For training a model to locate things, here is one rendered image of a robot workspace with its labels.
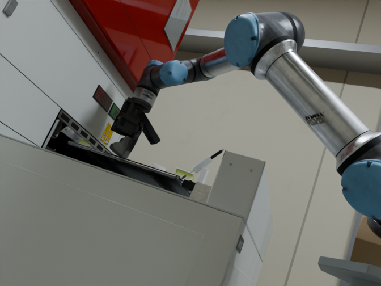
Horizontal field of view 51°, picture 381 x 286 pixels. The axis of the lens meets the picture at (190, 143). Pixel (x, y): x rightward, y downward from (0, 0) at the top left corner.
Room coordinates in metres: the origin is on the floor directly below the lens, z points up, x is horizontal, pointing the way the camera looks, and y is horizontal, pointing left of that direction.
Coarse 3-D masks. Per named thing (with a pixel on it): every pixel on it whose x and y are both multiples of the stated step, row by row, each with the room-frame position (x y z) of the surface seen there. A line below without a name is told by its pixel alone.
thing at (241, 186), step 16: (224, 160) 0.86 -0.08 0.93; (240, 160) 0.85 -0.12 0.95; (256, 160) 0.84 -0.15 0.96; (224, 176) 0.86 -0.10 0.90; (240, 176) 0.85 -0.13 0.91; (256, 176) 0.83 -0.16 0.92; (224, 192) 0.85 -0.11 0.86; (240, 192) 0.84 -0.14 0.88; (256, 192) 0.85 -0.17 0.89; (224, 208) 0.85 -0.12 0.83; (240, 208) 0.84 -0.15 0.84; (256, 208) 0.93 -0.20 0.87; (256, 224) 1.04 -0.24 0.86; (256, 240) 1.16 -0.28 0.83
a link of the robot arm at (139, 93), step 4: (136, 88) 1.22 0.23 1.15; (140, 88) 1.21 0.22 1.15; (144, 88) 1.20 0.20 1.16; (136, 92) 1.21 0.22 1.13; (140, 92) 1.20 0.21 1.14; (144, 92) 1.20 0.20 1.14; (148, 92) 1.21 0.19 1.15; (152, 92) 1.21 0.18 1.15; (132, 96) 1.22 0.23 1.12; (136, 96) 1.21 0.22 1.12; (140, 96) 1.20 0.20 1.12; (144, 96) 1.20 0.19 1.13; (148, 96) 1.21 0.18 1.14; (152, 96) 1.21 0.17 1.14; (144, 100) 1.21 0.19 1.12; (148, 100) 1.21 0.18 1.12; (152, 100) 1.22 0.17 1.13; (148, 104) 1.22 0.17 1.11; (152, 104) 1.23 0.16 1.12
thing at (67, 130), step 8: (56, 120) 1.13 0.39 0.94; (56, 128) 1.14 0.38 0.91; (64, 128) 1.17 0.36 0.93; (48, 136) 1.13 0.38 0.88; (56, 136) 1.15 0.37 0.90; (72, 136) 1.22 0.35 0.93; (80, 136) 1.25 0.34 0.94; (48, 144) 1.14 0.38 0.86; (88, 144) 1.31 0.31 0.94; (56, 152) 1.18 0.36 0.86; (64, 152) 1.22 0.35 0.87
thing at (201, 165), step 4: (204, 160) 1.46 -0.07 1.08; (208, 160) 1.47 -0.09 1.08; (212, 160) 1.47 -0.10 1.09; (200, 164) 1.47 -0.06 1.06; (204, 164) 1.47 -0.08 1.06; (208, 164) 1.48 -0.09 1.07; (192, 168) 1.47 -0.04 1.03; (196, 168) 1.48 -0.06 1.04; (200, 168) 1.48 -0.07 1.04; (204, 168) 1.46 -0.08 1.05; (196, 172) 1.49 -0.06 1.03; (204, 172) 1.46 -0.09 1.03; (200, 176) 1.47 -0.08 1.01; (204, 176) 1.46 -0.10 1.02; (200, 180) 1.46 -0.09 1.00; (204, 180) 1.48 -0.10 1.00
